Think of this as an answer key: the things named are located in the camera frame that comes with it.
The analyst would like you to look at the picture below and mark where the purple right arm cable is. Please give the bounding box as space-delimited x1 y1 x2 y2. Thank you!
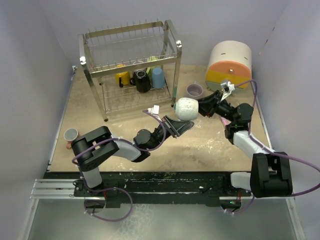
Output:
223 79 320 215

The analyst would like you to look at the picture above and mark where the lilac mug black handle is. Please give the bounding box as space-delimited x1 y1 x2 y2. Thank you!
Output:
133 60 145 65

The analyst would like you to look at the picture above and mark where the light green mug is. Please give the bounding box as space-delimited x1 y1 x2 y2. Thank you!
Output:
146 55 159 76

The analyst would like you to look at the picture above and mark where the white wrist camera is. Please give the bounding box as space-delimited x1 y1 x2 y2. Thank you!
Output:
147 105 160 116
220 79 236 101

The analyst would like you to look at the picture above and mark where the lilac mug near rack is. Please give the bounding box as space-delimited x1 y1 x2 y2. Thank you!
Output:
186 81 204 99

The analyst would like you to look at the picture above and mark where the pink marker pen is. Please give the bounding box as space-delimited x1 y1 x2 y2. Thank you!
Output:
220 117 230 127

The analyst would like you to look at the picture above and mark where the steel two-tier dish rack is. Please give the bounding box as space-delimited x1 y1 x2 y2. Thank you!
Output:
77 19 182 122

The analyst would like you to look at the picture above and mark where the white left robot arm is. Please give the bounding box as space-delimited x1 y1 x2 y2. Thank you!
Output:
71 115 194 196

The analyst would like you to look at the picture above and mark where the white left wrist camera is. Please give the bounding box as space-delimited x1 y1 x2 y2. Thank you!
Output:
147 105 160 116

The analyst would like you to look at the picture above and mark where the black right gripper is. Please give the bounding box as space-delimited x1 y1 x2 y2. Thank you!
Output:
190 90 236 124

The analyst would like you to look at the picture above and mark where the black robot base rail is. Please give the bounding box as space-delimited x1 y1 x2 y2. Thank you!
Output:
43 171 250 209

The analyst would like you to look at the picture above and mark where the blue cup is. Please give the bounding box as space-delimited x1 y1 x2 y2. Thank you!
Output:
151 67 165 89

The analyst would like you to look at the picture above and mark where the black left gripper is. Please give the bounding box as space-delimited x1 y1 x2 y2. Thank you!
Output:
147 115 193 151

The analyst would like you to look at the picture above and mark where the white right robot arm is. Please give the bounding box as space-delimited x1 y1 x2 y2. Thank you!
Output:
198 90 293 198

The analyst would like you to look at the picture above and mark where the yellow mug black handle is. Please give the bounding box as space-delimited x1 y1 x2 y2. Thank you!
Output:
115 71 131 88

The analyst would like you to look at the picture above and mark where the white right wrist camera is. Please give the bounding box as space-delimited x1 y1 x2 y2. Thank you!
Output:
220 79 236 101

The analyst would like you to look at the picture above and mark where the round cream drawer cabinet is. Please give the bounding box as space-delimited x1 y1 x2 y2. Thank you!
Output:
205 40 252 91

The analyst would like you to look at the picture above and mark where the terracotta mug white inside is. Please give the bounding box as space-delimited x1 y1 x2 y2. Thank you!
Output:
63 128 80 150

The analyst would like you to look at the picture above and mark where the black mug cream inside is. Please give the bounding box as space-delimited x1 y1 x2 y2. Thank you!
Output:
130 70 151 93

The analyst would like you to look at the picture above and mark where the aluminium frame rail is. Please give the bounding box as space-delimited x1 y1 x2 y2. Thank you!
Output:
30 179 83 200

